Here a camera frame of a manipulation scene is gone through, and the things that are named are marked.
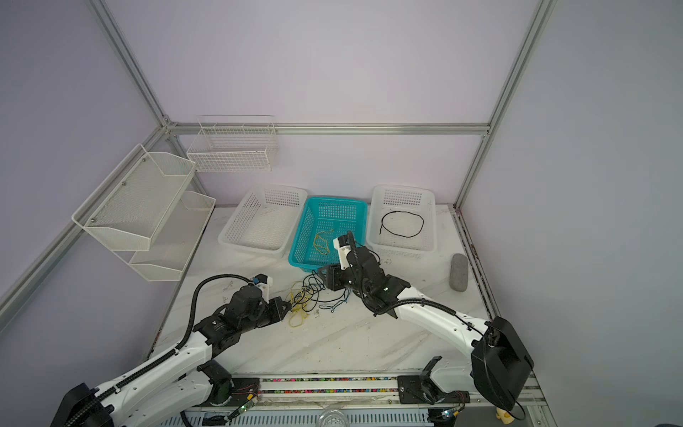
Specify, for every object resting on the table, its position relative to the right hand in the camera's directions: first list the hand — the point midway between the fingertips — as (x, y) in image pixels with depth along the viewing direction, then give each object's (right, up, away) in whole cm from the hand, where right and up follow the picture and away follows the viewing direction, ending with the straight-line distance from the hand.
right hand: (323, 266), depth 77 cm
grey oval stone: (+48, -5, +19) cm, 52 cm away
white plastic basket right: (+31, +15, +39) cm, 52 cm away
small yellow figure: (+48, -38, -9) cm, 62 cm away
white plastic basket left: (-30, +15, +38) cm, 51 cm away
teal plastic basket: (-4, +15, +38) cm, 41 cm away
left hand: (-11, -13, +4) cm, 18 cm away
